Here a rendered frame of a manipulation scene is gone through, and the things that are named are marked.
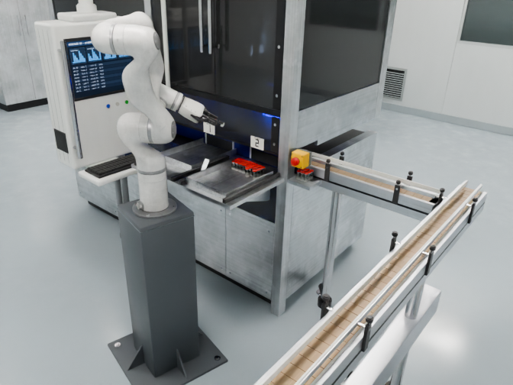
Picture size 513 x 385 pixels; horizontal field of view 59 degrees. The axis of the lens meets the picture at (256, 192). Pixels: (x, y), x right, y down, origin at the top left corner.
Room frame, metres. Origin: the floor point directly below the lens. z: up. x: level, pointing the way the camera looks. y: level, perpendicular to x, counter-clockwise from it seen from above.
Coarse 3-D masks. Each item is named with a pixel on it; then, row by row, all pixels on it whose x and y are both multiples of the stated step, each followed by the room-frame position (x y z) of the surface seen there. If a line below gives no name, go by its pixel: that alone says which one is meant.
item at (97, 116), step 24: (48, 24) 2.29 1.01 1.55; (72, 24) 2.35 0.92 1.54; (96, 24) 2.45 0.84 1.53; (48, 48) 2.31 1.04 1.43; (72, 48) 2.33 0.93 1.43; (48, 72) 2.34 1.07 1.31; (72, 72) 2.32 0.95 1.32; (96, 72) 2.42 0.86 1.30; (120, 72) 2.53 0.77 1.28; (48, 96) 2.37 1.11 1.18; (96, 96) 2.41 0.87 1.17; (120, 96) 2.53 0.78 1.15; (96, 120) 2.40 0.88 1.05; (72, 144) 2.28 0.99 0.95; (96, 144) 2.39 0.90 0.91; (120, 144) 2.50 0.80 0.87
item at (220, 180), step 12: (216, 168) 2.13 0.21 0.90; (228, 168) 2.17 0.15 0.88; (192, 180) 1.95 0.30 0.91; (204, 180) 2.01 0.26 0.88; (216, 180) 2.02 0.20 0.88; (228, 180) 2.02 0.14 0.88; (240, 180) 2.02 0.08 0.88; (252, 180) 1.96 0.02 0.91; (216, 192) 1.85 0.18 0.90; (228, 192) 1.83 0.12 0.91
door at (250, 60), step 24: (216, 0) 2.37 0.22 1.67; (240, 0) 2.27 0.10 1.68; (264, 0) 2.19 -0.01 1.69; (216, 24) 2.37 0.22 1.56; (240, 24) 2.27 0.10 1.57; (264, 24) 2.18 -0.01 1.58; (216, 48) 2.37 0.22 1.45; (240, 48) 2.27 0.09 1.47; (264, 48) 2.18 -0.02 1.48; (216, 72) 2.37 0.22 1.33; (240, 72) 2.27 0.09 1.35; (264, 72) 2.18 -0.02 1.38; (240, 96) 2.27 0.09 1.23; (264, 96) 2.17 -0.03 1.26
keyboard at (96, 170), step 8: (112, 160) 2.36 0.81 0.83; (120, 160) 2.37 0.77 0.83; (128, 160) 2.36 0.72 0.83; (88, 168) 2.24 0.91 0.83; (96, 168) 2.24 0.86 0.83; (104, 168) 2.24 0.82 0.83; (112, 168) 2.25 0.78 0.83; (120, 168) 2.27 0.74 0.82; (128, 168) 2.30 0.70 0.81; (96, 176) 2.17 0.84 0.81; (104, 176) 2.18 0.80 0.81
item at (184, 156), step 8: (184, 144) 2.42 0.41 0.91; (192, 144) 2.47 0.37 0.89; (200, 144) 2.51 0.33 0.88; (208, 144) 2.51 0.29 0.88; (160, 152) 2.29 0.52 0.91; (168, 152) 2.33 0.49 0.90; (176, 152) 2.37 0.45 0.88; (184, 152) 2.38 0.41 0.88; (192, 152) 2.38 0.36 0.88; (200, 152) 2.39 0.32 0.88; (208, 152) 2.39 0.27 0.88; (216, 152) 2.39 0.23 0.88; (224, 152) 2.40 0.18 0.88; (232, 152) 2.35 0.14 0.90; (168, 160) 2.22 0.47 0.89; (176, 160) 2.18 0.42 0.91; (184, 160) 2.26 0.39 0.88; (192, 160) 2.26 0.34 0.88; (200, 160) 2.26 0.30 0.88; (184, 168) 2.15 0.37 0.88; (192, 168) 2.12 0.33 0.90
